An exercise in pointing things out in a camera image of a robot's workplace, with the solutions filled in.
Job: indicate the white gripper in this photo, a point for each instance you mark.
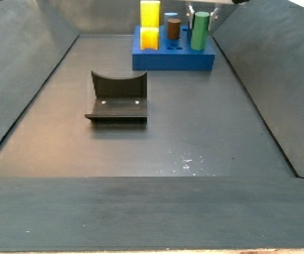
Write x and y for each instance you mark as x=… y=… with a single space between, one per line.
x=214 y=14

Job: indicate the green hexagon prism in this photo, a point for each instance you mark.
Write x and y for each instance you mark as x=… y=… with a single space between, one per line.
x=200 y=30

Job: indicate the blue foam peg board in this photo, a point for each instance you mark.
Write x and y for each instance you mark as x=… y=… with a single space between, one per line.
x=174 y=55

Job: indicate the brown cylinder peg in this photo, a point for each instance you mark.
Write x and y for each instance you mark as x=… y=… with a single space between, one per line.
x=174 y=29

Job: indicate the light blue cylinder peg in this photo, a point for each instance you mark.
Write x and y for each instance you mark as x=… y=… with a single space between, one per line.
x=168 y=16

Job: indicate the yellow arch block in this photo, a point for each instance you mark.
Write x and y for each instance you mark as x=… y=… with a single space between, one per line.
x=150 y=10

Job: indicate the black curved cradle stand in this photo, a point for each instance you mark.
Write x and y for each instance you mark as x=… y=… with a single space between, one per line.
x=121 y=97

